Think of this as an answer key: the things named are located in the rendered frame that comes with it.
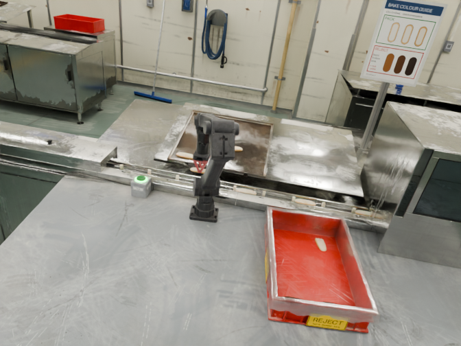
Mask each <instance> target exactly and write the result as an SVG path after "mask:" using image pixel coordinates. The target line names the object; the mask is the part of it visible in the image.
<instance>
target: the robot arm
mask: <svg viewBox="0 0 461 346"><path fill-rule="evenodd" d="M194 125H195V127H196V132H197V135H198V137H197V146H196V151H195V152H194V154H193V162H194V164H195V166H196V169H197V171H198V173H202V171H203V169H204V167H205V166H206V164H207V163H208V165H207V167H206V170H205V173H204V174H203V175H202V176H201V178H194V179H193V195H194V196H197V197H198V198H197V203H196V205H192V206H191V211H190V214H189V219H190V220H199V221H205V222H217V217H218V212H219V209H218V208H216V207H215V205H214V200H213V197H212V196H218V195H219V192H220V178H219V177H220V174H221V173H222V170H223V169H224V166H225V165H226V163H227V162H229V161H230V160H233V159H234V158H235V135H238V134H239V124H238V123H236V122H234V120H227V119H221V118H219V117H216V116H215V115H214V114H213V113H198V114H197V115H195V116H194ZM209 143H210V148H209ZM209 158H210V159H209ZM208 160H209V162H208ZM197 162H198V164H199V166H200V168H201V170H200V169H199V167H198V164H197ZM201 163H202V164H203V165H201Z"/></svg>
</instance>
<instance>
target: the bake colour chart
mask: <svg viewBox="0 0 461 346"><path fill-rule="evenodd" d="M447 6H448V4H443V3H434V2H429V1H420V0H384V1H383V5H382V7H381V12H380V14H379V18H378V20H377V24H376V27H375V31H374V34H373V37H372V40H371V42H370V47H369V49H368V53H367V56H366V59H365V62H364V66H363V69H362V72H361V76H360V77H361V78H365V79H369V80H377V81H382V82H389V83H393V84H401V85H405V86H410V87H416V84H417V82H418V79H419V77H420V74H421V71H422V70H423V67H424V64H425V61H426V60H427V57H428V54H429V51H430V49H431V47H432V44H433V42H434V39H435V37H436V34H437V32H438V29H439V27H440V24H441V22H442V19H443V16H444V15H445V12H446V9H447Z"/></svg>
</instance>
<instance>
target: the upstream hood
mask: <svg viewBox="0 0 461 346"><path fill-rule="evenodd" d="M0 154H7V155H11V156H15V157H22V158H26V159H33V160H37V161H44V162H48V163H54V164H58V165H65V166H69V167H73V168H80V169H84V170H90V171H94V172H102V171H103V170H104V169H105V168H106V164H107V163H108V162H109V161H110V160H111V159H112V158H113V160H114V159H117V146H114V145H110V144H105V143H98V142H94V141H87V140H83V139H76V138H72V137H65V136H61V135H54V134H49V133H45V132H38V131H34V130H27V129H23V128H16V127H12V126H5V125H1V124H0Z"/></svg>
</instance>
